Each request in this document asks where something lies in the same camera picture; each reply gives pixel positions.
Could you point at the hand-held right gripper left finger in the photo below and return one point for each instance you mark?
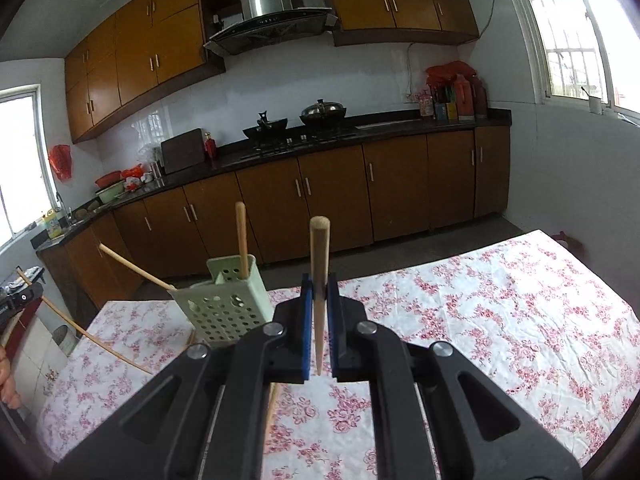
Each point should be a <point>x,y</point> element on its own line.
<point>306,330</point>

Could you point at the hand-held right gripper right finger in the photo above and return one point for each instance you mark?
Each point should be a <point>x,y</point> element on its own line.
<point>334,330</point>

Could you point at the wooden chopstick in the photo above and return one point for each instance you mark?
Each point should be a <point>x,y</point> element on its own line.
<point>271,405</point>
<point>95,340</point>
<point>319,260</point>
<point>135,267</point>
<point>242,240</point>

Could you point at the green perforated chopstick holder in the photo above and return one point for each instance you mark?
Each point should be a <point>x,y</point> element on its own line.
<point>220,305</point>

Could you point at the person's left hand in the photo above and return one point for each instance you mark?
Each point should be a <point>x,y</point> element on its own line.
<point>9,382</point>

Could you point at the brown base cabinets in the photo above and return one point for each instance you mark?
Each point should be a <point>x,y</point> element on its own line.
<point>340,195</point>

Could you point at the floral tablecloth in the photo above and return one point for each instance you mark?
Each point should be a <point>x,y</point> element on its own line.
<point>475,320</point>

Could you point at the black gas stove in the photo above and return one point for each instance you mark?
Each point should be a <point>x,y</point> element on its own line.
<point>310,137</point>

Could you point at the black wok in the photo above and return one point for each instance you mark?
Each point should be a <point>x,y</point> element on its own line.
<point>265,131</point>

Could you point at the red bottle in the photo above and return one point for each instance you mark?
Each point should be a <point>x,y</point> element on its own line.
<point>211,150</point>

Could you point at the black kitchen countertop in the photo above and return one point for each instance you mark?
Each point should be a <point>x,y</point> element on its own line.
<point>400,125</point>

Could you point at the dark cutting board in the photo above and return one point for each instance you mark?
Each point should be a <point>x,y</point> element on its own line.
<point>182,152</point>

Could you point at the black pot with lid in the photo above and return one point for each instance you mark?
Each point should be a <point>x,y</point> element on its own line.
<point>322,110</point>

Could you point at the white kitchen appliance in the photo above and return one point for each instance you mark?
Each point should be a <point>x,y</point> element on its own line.
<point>157,165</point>

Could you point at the red and white bag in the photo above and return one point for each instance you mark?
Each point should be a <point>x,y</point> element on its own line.
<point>134,177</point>

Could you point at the colourful carton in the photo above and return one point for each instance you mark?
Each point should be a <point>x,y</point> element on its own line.
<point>445,111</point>

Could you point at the red basin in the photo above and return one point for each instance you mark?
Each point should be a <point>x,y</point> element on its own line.
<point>109,178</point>

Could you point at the dark red chair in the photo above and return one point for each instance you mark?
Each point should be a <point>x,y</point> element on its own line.
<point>571,244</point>

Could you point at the orange oil bottle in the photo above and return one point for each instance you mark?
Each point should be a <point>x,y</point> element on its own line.
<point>464,102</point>

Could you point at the metal faucet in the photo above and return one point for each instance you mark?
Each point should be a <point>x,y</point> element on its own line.
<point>66,210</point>

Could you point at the dark sauce bottle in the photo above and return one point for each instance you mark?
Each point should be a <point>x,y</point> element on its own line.
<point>481,100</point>

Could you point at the yellow detergent bottle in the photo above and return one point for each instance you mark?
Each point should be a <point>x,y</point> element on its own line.
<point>52,225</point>

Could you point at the hanging red plastic bag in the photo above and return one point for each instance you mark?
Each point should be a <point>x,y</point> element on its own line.
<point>61,162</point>

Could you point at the sliding window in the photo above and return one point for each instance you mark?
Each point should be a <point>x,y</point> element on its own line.
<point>22,170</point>

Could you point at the white cup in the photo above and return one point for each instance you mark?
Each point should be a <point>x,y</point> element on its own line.
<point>594,104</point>

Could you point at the barred window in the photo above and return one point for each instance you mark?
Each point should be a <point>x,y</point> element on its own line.
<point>575,35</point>

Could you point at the brown wall cabinet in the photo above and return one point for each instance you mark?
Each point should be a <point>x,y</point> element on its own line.
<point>135,55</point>
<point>400,0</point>

